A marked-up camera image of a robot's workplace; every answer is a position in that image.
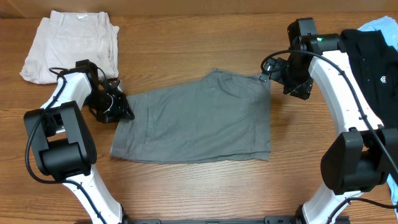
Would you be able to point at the black polo shirt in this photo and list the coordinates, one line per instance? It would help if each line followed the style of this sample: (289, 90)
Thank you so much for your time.
(374, 66)

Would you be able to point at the light blue shirt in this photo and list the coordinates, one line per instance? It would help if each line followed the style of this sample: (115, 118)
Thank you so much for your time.
(388, 27)

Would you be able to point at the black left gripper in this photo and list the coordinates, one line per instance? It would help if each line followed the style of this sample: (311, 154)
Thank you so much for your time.
(121, 112)

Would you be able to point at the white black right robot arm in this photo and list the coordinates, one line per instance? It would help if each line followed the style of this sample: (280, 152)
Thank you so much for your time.
(364, 153)

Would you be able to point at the grey shorts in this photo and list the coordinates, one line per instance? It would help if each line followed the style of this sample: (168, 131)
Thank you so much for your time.
(223, 116)

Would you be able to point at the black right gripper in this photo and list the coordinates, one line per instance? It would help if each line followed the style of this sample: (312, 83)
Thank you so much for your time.
(303, 90)

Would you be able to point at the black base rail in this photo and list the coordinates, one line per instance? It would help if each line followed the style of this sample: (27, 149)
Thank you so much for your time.
(217, 221)

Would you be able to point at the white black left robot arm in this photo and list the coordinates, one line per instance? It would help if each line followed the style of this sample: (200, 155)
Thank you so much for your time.
(60, 148)

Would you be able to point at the beige folded shorts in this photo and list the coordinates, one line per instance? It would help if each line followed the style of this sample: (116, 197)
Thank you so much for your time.
(64, 38)

